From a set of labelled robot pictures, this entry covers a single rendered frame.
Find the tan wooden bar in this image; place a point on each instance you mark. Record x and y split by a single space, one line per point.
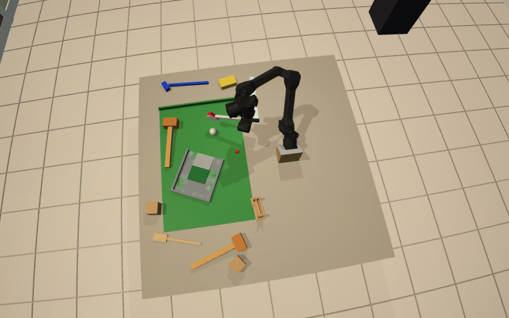
164 237

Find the red putter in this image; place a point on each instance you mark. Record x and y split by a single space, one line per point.
216 117

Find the green mat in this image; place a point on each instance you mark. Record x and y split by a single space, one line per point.
231 199

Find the blue golf putter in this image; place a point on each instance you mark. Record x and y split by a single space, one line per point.
167 87

